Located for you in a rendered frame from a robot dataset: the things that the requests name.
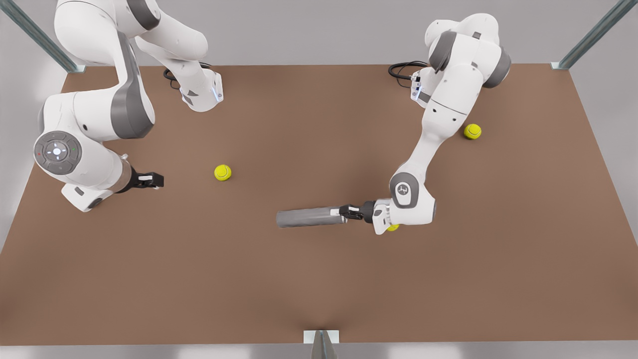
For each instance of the grey tennis ball tube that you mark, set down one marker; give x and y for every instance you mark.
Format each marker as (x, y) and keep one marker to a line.
(306, 217)

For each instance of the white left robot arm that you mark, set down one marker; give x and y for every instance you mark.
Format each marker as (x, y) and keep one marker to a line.
(448, 99)

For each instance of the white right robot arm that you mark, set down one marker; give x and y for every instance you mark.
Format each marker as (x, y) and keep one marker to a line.
(94, 114)

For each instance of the silver frame post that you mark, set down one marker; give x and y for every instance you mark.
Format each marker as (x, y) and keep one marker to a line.
(322, 344)
(593, 35)
(37, 34)

